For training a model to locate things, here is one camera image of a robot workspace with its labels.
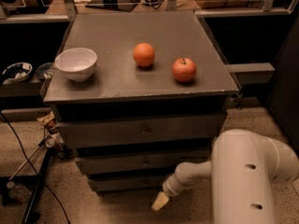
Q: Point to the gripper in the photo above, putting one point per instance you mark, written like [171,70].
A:
[171,188]

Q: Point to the grey bottom drawer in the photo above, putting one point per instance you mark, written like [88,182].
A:
[127,182]

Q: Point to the grey drawer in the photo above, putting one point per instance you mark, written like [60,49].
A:
[140,161]
[127,182]
[111,132]

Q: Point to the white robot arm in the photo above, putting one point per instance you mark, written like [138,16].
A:
[242,168]

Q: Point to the grey middle drawer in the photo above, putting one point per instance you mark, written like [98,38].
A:
[140,161]

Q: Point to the grey top drawer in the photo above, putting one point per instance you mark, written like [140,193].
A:
[111,132]

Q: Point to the grey drawer cabinet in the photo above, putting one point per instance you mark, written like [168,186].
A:
[120,89]

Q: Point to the black tripod stand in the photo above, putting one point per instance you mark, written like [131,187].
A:
[30,215]

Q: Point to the red apple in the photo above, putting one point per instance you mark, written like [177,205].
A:
[184,70]

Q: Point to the crumpled snack wrapper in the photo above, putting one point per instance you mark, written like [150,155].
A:
[48,121]

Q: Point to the clear plastic bottle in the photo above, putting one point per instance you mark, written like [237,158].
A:
[18,192]

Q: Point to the orange fruit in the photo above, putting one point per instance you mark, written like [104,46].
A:
[144,54]

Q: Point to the grey side shelf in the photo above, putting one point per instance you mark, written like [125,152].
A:
[251,73]

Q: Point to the white ceramic bowl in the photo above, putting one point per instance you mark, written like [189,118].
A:
[77,64]

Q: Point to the small dark bowl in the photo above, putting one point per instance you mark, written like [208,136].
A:
[45,71]

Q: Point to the blue patterned bowl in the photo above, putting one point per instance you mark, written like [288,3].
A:
[18,72]

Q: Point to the black monitor base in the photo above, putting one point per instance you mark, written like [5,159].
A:
[117,5]

